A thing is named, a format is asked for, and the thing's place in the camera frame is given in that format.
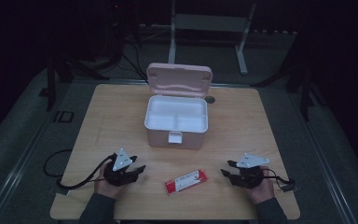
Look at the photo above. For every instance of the white metal stand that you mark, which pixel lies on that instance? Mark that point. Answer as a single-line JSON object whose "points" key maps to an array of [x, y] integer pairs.
{"points": [[209, 22]]}

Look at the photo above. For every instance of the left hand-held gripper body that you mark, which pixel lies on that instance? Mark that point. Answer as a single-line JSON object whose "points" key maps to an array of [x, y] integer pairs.
{"points": [[120, 161]]}

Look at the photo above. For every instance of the white divided tray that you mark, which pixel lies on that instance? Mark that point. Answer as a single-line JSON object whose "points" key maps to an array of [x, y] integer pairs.
{"points": [[174, 110]]}

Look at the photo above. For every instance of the person's left hand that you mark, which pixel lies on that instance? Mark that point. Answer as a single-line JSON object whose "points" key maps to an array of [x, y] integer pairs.
{"points": [[104, 188]]}

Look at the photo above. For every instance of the metal floor rail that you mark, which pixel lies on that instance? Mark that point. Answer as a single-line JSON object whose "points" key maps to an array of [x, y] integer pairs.
{"points": [[323, 161], [18, 169]]}

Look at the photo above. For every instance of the dark metal stand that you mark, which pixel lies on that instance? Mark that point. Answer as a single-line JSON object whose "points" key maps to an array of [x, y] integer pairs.
{"points": [[304, 90], [52, 84]]}

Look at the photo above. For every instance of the person's right hand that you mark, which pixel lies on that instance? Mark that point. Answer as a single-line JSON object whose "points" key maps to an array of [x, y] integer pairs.
{"points": [[263, 193]]}

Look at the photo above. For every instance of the pink storage box with lid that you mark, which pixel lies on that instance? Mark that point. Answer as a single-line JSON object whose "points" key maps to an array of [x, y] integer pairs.
{"points": [[180, 79]]}

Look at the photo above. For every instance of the round dark table grommet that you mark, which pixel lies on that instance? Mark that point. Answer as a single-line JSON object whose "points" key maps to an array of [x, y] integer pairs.
{"points": [[209, 100]]}

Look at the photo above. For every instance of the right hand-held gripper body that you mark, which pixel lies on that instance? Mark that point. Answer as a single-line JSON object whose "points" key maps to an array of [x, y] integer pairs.
{"points": [[249, 174]]}

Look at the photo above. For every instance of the white power strip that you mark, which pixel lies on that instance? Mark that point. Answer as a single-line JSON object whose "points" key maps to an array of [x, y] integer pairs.
{"points": [[273, 32]]}

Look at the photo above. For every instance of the red and white packet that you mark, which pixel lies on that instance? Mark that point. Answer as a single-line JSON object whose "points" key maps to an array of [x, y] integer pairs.
{"points": [[186, 181]]}

